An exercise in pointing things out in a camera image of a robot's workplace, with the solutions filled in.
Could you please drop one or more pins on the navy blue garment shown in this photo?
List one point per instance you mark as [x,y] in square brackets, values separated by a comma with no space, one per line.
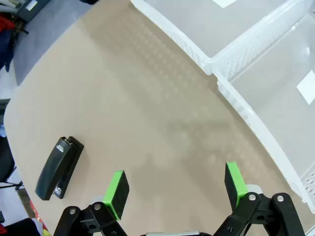
[5,49]

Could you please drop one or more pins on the dark grey storage bin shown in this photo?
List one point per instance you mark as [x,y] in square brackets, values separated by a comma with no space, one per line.
[30,9]

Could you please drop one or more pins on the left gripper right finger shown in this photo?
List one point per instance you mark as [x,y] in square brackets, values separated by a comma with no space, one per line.
[233,186]

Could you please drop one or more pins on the white paper label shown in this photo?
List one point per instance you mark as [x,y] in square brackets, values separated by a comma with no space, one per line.
[307,88]
[224,2]

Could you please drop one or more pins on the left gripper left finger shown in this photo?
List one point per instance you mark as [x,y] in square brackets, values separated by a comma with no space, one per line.
[118,194]

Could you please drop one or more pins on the black stapler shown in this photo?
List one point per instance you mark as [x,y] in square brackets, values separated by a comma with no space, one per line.
[55,169]

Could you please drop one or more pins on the long red dress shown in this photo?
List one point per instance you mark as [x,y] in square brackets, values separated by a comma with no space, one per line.
[4,22]

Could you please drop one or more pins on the white perforated plastic basket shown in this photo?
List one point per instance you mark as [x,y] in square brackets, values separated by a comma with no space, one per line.
[270,98]
[197,27]

